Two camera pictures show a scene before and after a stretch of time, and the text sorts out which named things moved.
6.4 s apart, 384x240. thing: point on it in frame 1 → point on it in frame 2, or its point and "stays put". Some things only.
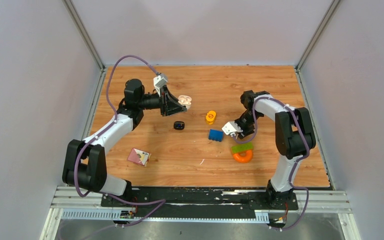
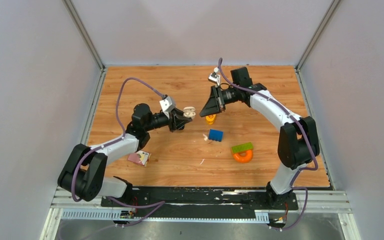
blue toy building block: (216, 135) stays put
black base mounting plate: (193, 203) stays put
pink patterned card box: (139, 156) stays put
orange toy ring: (243, 159) stays put
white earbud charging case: (185, 100) → (189, 111)
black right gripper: (245, 131) → (213, 106)
